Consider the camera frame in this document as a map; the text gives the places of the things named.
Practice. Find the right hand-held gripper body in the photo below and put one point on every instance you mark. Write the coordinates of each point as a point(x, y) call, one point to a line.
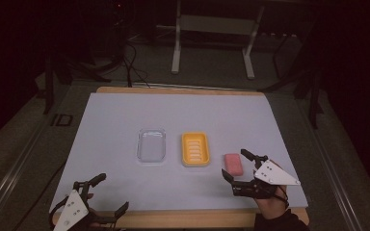
point(274, 175)

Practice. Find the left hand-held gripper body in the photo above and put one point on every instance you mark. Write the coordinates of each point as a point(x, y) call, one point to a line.
point(72, 208)

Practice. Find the pink soap bar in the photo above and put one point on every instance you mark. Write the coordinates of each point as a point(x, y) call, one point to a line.
point(233, 164)

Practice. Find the person's left hand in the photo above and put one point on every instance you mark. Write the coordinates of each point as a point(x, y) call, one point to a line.
point(89, 196)

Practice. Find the person's right hand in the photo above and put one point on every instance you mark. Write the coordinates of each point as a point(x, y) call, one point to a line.
point(271, 207)

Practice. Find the yellow soap dish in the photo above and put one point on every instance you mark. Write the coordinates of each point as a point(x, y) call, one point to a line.
point(195, 149)

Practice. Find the wooden table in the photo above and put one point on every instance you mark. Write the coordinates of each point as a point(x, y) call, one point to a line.
point(186, 219)

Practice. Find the clear plastic container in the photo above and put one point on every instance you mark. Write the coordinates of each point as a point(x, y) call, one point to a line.
point(151, 146)

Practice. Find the light grey table mat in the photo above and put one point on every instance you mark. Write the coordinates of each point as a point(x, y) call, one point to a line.
point(179, 115)

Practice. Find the black tripod stand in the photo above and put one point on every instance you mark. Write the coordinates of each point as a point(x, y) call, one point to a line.
point(314, 96)

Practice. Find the white metal stand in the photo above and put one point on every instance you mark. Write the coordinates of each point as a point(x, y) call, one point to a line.
point(216, 25)

